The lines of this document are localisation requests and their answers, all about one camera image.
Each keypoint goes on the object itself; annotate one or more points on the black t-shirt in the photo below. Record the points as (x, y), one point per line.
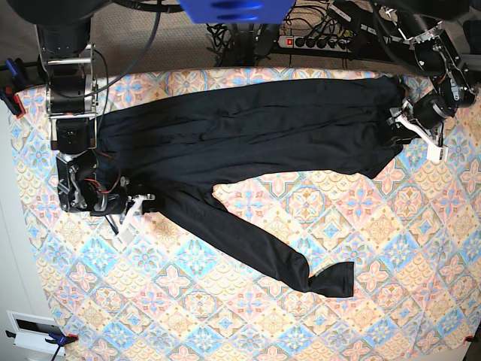
(181, 147)

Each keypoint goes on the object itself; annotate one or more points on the white power strip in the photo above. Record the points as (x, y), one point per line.
(325, 42)

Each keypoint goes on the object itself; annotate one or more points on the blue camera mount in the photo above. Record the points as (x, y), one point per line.
(237, 11)

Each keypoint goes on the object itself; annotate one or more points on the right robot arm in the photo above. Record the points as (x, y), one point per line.
(66, 57)

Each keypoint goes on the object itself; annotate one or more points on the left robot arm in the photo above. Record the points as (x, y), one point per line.
(453, 83)

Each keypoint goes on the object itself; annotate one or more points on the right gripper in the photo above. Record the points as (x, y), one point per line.
(125, 200)

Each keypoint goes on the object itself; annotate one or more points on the blue clamp bottom left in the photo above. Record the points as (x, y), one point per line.
(56, 339)

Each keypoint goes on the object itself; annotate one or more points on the white wall vent box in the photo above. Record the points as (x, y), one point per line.
(21, 322)

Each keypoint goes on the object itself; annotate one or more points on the patterned colourful tablecloth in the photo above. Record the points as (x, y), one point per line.
(413, 234)

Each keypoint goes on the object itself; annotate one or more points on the black clamp bottom right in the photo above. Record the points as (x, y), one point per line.
(472, 339)

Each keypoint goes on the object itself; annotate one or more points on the red blue clamp top left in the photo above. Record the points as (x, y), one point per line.
(18, 82)

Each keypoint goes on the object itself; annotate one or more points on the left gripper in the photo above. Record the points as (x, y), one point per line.
(426, 118)

